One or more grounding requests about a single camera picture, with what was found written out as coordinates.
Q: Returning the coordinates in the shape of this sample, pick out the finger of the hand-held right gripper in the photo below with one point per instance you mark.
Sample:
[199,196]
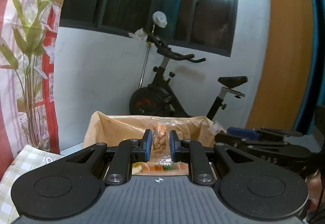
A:
[241,140]
[243,132]

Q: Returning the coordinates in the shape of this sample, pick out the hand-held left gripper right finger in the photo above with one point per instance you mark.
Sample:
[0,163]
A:
[173,145]

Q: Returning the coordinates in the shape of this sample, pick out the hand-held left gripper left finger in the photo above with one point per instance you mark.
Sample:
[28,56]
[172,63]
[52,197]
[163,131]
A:
[147,143]

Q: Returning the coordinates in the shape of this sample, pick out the clear nut packet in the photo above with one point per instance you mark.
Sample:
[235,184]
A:
[160,139]

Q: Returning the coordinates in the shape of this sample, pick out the small clear plastic packet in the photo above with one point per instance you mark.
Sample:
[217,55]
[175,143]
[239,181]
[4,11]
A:
[217,127]

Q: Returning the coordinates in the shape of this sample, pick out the cardboard box with plastic liner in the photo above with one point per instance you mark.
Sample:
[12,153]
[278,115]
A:
[119,127]

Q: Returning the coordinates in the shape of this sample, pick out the orange snack packet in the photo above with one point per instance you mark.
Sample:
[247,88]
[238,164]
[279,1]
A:
[162,168]

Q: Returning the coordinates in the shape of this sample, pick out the black exercise bike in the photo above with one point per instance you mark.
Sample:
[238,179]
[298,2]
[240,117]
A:
[162,97]

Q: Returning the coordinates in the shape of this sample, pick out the wooden door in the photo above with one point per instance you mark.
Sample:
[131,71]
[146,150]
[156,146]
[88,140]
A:
[284,48]

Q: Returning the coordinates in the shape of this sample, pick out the metal pole with plastic wrap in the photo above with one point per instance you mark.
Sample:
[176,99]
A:
[152,36]

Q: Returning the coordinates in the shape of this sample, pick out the checkered tablecloth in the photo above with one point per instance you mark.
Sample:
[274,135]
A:
[22,163]

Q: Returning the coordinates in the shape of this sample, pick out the printed backdrop cloth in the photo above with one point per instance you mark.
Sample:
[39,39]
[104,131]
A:
[25,48]

